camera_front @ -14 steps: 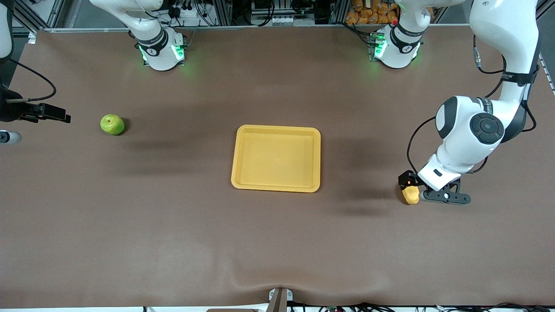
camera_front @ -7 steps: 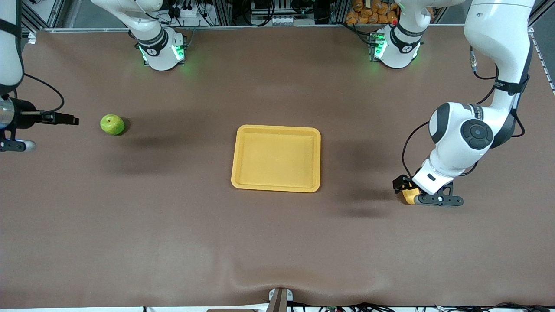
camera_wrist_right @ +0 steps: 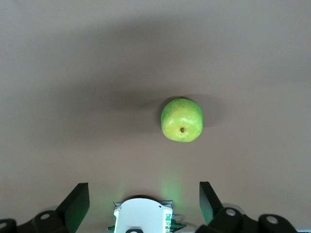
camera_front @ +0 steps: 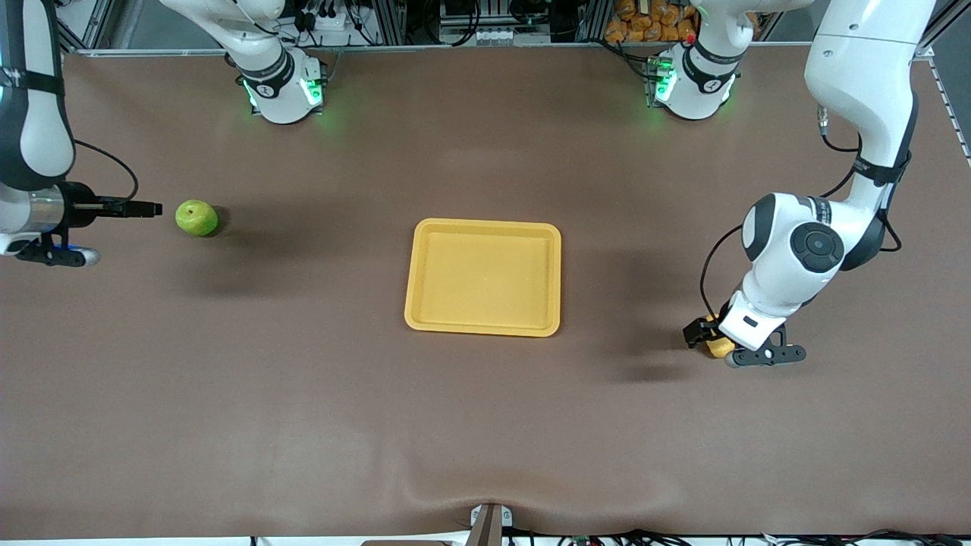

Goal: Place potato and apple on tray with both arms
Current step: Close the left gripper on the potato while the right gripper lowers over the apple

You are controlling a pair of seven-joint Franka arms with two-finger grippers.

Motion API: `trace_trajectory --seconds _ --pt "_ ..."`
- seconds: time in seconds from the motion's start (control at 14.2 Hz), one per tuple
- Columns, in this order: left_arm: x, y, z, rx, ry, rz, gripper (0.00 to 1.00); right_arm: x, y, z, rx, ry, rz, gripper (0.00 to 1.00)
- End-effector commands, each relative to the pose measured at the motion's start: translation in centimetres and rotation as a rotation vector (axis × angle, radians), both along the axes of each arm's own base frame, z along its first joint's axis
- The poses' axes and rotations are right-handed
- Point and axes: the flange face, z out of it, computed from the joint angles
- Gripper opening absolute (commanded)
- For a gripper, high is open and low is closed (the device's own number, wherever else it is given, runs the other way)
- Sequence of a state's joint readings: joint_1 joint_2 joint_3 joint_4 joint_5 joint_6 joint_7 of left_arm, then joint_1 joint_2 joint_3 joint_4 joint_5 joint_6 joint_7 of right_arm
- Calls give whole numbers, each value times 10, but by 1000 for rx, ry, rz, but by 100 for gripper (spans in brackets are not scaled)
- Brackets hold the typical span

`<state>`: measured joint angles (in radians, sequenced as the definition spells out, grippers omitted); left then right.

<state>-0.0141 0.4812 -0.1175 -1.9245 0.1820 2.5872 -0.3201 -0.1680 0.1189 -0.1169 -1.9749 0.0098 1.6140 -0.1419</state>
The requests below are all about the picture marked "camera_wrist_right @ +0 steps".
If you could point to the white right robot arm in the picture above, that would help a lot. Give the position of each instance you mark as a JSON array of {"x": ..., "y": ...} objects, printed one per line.
[{"x": 141, "y": 216}]

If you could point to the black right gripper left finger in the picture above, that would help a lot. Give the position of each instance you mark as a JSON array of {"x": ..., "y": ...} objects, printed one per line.
[{"x": 73, "y": 206}]

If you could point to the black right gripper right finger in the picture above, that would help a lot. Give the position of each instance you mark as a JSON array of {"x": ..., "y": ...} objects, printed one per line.
[{"x": 210, "y": 206}]

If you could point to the green apple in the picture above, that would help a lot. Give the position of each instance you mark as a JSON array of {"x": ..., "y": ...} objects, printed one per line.
[{"x": 182, "y": 116}]

